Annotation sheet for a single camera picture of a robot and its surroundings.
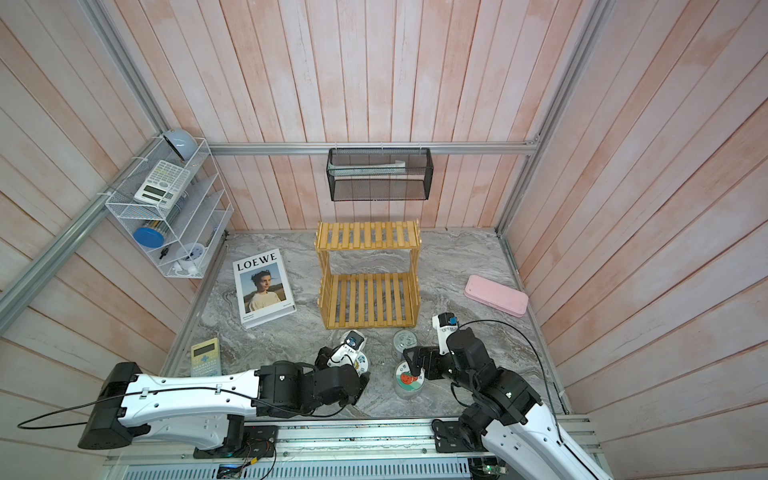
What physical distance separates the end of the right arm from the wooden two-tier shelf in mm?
219

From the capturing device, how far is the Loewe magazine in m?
0.95

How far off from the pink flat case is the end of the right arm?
1.38 ft

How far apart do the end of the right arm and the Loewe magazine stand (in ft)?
1.66

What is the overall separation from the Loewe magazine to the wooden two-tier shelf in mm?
126

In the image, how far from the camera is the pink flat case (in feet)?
3.21

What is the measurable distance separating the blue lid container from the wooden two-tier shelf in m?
0.42

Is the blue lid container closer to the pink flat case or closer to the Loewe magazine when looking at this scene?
the Loewe magazine

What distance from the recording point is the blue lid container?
30.5 inches

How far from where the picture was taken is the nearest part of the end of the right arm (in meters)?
0.54

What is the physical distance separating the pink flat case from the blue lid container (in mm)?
947

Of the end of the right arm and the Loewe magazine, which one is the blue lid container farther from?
the end of the right arm
